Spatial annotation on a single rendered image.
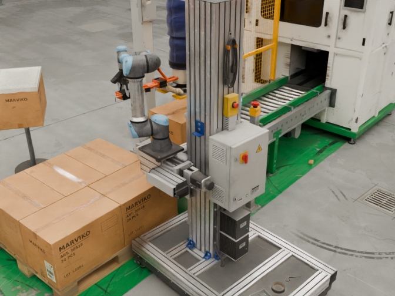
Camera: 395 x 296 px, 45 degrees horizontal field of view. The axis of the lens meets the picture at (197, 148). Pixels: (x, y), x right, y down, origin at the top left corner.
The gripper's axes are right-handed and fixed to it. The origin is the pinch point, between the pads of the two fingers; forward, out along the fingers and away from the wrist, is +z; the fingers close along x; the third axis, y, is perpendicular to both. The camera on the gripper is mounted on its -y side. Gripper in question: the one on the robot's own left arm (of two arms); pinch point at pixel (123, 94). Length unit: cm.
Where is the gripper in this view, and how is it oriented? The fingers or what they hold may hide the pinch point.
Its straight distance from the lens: 358.3
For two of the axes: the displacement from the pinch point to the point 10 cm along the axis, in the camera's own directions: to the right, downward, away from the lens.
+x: -6.9, -3.3, 6.5
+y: 7.3, -3.3, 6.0
